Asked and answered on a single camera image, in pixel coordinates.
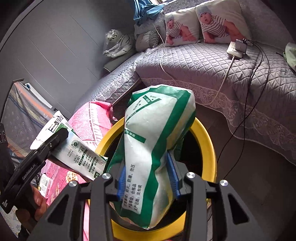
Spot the grey cushion pile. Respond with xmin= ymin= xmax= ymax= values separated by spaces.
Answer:
xmin=134 ymin=19 xmax=166 ymax=52

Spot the white tiger plush toy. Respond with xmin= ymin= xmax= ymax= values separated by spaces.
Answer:
xmin=102 ymin=29 xmax=135 ymax=58

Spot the white green milk carton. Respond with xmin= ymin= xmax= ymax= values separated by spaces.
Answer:
xmin=30 ymin=111 xmax=106 ymax=181

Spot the yellow rimmed black trash bin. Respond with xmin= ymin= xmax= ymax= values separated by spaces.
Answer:
xmin=95 ymin=118 xmax=217 ymax=240

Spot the white cable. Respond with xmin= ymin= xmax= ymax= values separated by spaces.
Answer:
xmin=153 ymin=22 xmax=235 ymax=107

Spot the blue curtain left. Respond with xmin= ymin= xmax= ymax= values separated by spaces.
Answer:
xmin=127 ymin=0 xmax=164 ymax=25

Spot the white power strip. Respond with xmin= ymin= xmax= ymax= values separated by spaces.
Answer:
xmin=226 ymin=39 xmax=247 ymax=59

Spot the grey quilted corner sofa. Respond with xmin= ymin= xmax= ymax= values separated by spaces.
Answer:
xmin=77 ymin=1 xmax=295 ymax=163

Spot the right baby print pillow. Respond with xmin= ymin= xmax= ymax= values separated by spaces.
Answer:
xmin=195 ymin=1 xmax=251 ymax=44

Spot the grey bolster under tiger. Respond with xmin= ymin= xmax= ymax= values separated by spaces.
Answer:
xmin=103 ymin=51 xmax=135 ymax=73

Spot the person's left hand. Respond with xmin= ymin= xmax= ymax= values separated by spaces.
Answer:
xmin=16 ymin=185 xmax=49 ymax=232

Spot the covered leaning mattress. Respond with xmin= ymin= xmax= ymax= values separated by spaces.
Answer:
xmin=1 ymin=81 xmax=54 ymax=158

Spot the green white paper bag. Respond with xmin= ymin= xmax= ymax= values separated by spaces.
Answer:
xmin=106 ymin=84 xmax=196 ymax=230

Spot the left baby print pillow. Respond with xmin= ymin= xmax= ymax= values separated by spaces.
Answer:
xmin=165 ymin=7 xmax=200 ymax=47

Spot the green cloth bag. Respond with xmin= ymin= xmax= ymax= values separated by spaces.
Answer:
xmin=283 ymin=43 xmax=296 ymax=71

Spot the black cable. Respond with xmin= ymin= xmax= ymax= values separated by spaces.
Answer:
xmin=216 ymin=39 xmax=271 ymax=180

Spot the baby print pillow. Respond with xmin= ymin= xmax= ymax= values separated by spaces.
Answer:
xmin=165 ymin=7 xmax=200 ymax=47
xmin=195 ymin=1 xmax=251 ymax=44

